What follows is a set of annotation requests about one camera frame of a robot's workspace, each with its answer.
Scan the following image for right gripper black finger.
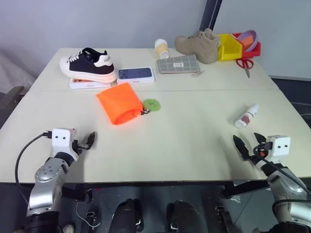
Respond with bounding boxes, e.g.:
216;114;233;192
232;134;250;161
253;132;267;147

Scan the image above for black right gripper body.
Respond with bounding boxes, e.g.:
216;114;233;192
242;141;273;163

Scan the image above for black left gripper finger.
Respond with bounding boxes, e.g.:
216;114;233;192
85;131;97;150

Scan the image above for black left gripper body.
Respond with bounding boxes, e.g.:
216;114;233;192
71;139;88;155

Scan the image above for small white red-label bottle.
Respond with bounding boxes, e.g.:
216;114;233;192
234;104;260;129

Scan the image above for white box orange phone print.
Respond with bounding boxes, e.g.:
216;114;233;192
69;77;115;90

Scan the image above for green round disc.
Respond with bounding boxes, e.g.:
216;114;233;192
142;98;162;113

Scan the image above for black and white sneaker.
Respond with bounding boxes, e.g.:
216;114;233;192
59;47;118;83

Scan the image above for white box blue phone print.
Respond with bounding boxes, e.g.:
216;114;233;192
117;67;156;86

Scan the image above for dark chair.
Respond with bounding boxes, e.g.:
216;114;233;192
0;85;25;128

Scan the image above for red plastic bin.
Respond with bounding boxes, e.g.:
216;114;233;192
229;32;262;59

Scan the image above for yellow plastic bin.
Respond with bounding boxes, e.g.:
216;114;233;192
215;33;243;62

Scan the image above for orange block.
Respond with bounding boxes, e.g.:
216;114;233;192
239;36;255;48

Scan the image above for purple bowl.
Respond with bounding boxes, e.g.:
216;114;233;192
237;30;259;53

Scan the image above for grey plaid pouch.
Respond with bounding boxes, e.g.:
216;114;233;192
156;54;201;75

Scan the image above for beige suede boot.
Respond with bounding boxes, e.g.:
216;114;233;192
174;28;222;65

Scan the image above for white and cream cup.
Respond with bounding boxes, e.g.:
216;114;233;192
155;38;170;59

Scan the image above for black vertical pole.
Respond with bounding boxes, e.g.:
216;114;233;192
200;0;223;33

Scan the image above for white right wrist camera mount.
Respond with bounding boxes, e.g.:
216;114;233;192
266;135;292;159

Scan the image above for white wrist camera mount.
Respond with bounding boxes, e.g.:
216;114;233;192
266;135;292;159
52;128;78;162

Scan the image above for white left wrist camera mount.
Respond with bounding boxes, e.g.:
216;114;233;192
52;128;78;162

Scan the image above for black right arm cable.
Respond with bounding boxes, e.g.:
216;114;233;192
253;145;311;210

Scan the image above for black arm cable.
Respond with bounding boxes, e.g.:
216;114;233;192
15;131;53;205
253;145;311;210

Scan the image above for black table frame bracket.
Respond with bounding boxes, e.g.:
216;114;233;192
220;180;271;199

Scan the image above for orange fabric pouch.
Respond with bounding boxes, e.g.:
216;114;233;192
96;82;143;126

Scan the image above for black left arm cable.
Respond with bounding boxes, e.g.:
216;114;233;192
15;131;53;205

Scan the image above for thin white wire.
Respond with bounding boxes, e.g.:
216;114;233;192
74;200;101;229

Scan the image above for red handled scissors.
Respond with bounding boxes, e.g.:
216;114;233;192
236;57;255;79

